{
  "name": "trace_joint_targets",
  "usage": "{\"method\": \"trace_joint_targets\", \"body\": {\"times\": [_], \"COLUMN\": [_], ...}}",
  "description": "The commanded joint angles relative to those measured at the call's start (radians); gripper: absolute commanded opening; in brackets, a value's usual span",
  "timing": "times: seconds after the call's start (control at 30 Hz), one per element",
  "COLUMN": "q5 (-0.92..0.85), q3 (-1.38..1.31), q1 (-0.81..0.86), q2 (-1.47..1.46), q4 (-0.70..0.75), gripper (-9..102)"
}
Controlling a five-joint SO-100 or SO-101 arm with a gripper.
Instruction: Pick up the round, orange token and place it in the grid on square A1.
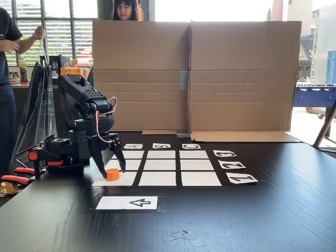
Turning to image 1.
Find round orange token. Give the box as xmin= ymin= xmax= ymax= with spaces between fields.
xmin=105 ymin=168 xmax=121 ymax=182

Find white nine-square grid sheet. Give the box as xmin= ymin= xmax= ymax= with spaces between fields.
xmin=91 ymin=149 xmax=227 ymax=188

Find white arrow paper sheet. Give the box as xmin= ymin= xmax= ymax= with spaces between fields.
xmin=95 ymin=195 xmax=159 ymax=211

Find black plastic bag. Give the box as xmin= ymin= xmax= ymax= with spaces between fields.
xmin=9 ymin=61 xmax=60 ymax=170

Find red black table clamp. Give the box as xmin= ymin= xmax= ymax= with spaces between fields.
xmin=27 ymin=141 xmax=65 ymax=181

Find drink bottle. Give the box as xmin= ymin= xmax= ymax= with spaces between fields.
xmin=18 ymin=57 xmax=29 ymax=86

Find brown patterned object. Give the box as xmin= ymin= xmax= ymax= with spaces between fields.
xmin=0 ymin=181 xmax=17 ymax=197

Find brown cardboard panel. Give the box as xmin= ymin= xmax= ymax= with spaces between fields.
xmin=189 ymin=20 xmax=303 ymax=143
xmin=91 ymin=20 xmax=192 ymax=135

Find paper sheet number 3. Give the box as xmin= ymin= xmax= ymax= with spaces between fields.
xmin=213 ymin=150 xmax=237 ymax=158

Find paper sheet number 2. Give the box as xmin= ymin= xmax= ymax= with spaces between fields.
xmin=218 ymin=160 xmax=247 ymax=170

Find person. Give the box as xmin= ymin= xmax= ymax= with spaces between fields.
xmin=0 ymin=7 xmax=46 ymax=176
xmin=112 ymin=0 xmax=144 ymax=22

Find paper sheet number 1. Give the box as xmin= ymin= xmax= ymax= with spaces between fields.
xmin=225 ymin=172 xmax=259 ymax=185

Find blue foosball table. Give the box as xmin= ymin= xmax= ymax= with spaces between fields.
xmin=293 ymin=83 xmax=336 ymax=120

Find grey metal table leg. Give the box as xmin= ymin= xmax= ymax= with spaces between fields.
xmin=312 ymin=100 xmax=336 ymax=149

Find red white servo wire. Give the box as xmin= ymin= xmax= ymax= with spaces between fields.
xmin=95 ymin=96 xmax=118 ymax=144

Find red handled clamp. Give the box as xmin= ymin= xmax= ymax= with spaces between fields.
xmin=0 ymin=167 xmax=37 ymax=186

